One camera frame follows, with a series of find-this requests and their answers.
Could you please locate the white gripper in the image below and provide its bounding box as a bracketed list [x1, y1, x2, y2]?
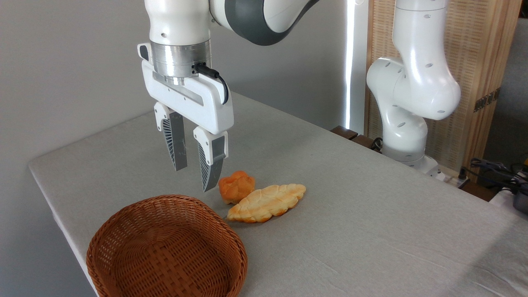
[137, 42, 235, 193]

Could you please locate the small orange bread roll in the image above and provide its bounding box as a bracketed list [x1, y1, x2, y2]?
[218, 170, 256, 205]

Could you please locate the long pale braided bread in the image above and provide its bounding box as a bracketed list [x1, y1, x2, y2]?
[226, 183, 307, 224]

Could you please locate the brown wicker basket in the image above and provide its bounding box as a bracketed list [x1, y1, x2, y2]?
[86, 194, 249, 297]

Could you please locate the dark wooden block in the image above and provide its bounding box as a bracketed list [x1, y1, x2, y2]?
[351, 134, 382, 153]
[330, 125, 359, 141]

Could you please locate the grey tablecloth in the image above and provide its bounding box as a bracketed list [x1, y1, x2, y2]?
[28, 91, 528, 297]

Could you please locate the white power strip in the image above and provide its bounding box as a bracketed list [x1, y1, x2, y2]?
[436, 170, 471, 189]

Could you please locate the wooden slatted folding screen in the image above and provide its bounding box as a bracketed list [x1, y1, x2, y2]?
[365, 0, 523, 184]

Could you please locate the black metal screen hinge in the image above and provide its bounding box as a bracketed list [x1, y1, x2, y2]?
[473, 87, 501, 113]

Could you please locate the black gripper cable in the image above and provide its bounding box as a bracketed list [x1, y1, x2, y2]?
[192, 62, 230, 105]

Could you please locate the white vertical frame strip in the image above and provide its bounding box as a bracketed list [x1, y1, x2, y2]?
[345, 0, 369, 135]

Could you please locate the black cable bundle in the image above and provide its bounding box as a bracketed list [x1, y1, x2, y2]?
[460, 158, 528, 195]

